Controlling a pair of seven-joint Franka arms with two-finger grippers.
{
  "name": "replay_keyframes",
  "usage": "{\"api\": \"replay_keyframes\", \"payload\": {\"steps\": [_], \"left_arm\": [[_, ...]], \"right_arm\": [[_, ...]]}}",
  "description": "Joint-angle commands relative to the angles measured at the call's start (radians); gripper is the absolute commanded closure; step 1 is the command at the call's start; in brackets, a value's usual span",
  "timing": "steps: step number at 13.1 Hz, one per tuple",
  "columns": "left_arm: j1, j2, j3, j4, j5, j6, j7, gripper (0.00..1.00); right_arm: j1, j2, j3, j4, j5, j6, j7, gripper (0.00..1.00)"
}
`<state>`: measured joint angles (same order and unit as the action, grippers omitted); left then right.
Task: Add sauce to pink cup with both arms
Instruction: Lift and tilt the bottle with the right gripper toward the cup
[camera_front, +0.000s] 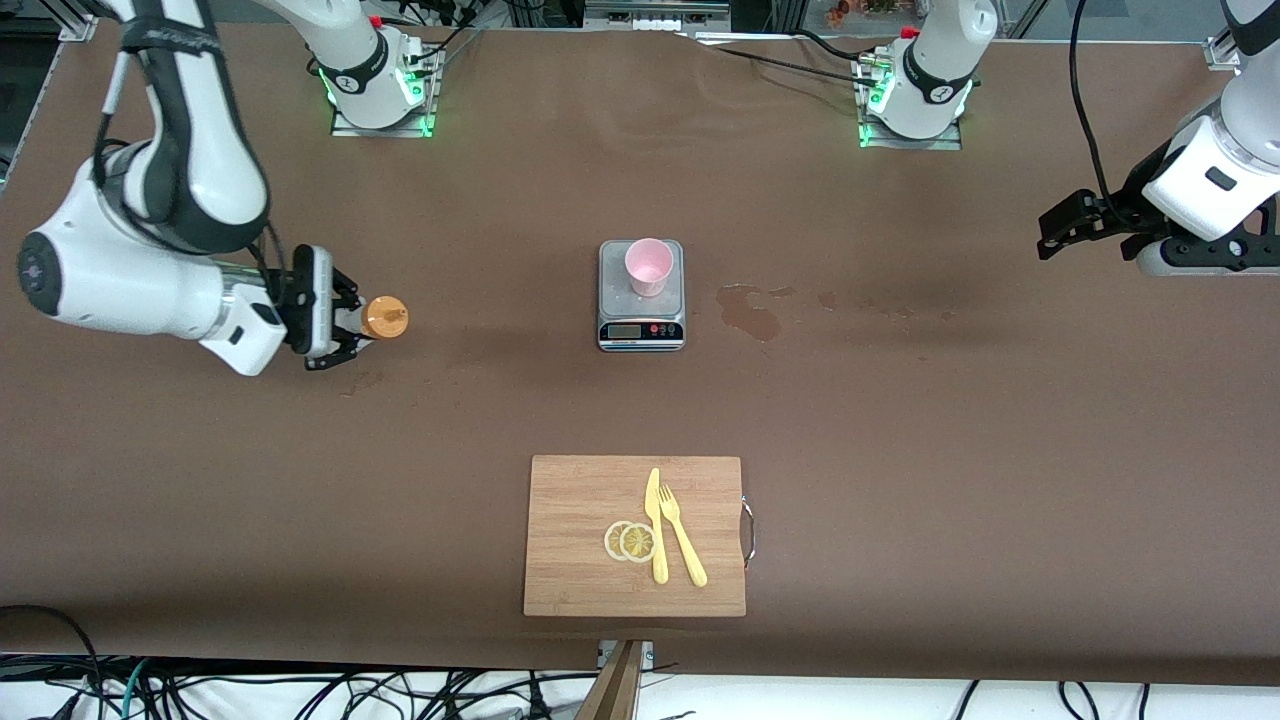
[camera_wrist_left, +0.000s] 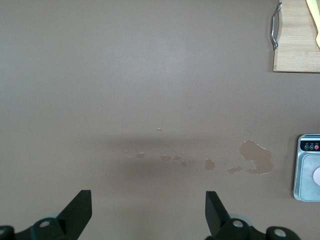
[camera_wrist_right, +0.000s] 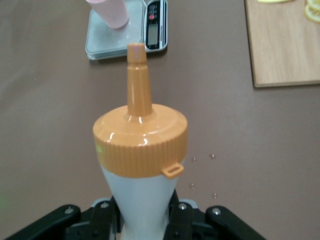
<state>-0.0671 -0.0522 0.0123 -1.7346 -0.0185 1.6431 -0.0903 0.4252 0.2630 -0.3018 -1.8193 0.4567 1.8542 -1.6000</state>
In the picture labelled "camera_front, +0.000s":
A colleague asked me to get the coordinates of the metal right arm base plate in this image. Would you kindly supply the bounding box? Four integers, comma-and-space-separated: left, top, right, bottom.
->
330, 45, 441, 139

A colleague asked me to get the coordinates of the silver digital kitchen scale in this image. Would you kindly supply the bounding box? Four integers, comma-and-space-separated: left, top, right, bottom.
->
597, 239, 688, 353

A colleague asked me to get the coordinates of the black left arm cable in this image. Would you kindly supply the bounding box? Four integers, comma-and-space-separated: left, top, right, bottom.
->
1068, 0, 1126, 226

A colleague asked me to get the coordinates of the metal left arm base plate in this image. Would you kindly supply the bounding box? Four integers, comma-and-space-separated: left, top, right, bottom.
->
858, 50, 966, 151

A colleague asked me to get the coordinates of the wooden post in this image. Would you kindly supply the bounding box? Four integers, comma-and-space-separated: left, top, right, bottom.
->
575, 640, 646, 720

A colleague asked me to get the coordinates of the clear sauce bottle orange cap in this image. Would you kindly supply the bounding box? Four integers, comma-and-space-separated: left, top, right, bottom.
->
335, 296, 410, 343

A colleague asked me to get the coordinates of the yellow plastic knife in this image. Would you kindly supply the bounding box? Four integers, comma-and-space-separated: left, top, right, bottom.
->
644, 467, 670, 585

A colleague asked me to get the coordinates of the tangled black cable bundle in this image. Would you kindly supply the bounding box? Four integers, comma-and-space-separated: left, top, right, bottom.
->
150, 665, 601, 720

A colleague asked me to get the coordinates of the pink plastic cup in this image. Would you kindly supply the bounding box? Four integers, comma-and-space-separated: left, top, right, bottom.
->
624, 238, 674, 298

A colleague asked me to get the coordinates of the yellow plastic fork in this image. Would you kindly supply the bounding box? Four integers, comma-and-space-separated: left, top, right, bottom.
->
658, 484, 709, 589

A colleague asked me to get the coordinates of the teal cable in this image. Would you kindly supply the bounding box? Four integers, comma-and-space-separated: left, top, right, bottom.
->
95, 658, 151, 720

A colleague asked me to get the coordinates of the wooden cutting board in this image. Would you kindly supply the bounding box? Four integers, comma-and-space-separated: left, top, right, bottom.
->
523, 455, 748, 618

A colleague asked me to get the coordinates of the white power strip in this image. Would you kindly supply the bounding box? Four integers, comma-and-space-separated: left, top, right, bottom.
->
583, 0, 733, 33

